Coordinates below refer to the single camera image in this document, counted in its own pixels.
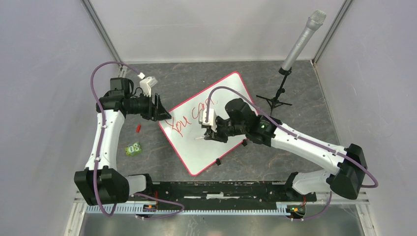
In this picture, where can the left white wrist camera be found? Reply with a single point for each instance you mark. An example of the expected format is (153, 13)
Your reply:
(146, 85)

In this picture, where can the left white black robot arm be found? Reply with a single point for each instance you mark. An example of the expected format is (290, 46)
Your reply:
(100, 182)

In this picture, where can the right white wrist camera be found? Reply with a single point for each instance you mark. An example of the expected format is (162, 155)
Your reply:
(207, 119)

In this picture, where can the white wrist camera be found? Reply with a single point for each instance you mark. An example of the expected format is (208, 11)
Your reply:
(146, 85)
(207, 119)

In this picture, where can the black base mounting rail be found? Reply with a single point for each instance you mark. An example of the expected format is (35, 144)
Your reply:
(224, 195)

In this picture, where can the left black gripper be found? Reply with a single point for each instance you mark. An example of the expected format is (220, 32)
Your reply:
(156, 112)

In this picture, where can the black microphone tripod stand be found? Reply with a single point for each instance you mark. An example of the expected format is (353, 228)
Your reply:
(275, 102)

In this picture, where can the small green eraser toy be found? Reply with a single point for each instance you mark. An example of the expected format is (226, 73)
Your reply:
(133, 149)

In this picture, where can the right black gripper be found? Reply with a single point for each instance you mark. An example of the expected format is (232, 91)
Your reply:
(216, 136)

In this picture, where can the silver microphone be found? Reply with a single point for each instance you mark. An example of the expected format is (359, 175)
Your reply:
(314, 22)

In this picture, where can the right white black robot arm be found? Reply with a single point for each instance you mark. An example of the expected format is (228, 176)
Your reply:
(343, 168)

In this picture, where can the white slotted cable duct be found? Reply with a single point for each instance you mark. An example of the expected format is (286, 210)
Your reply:
(138, 209)

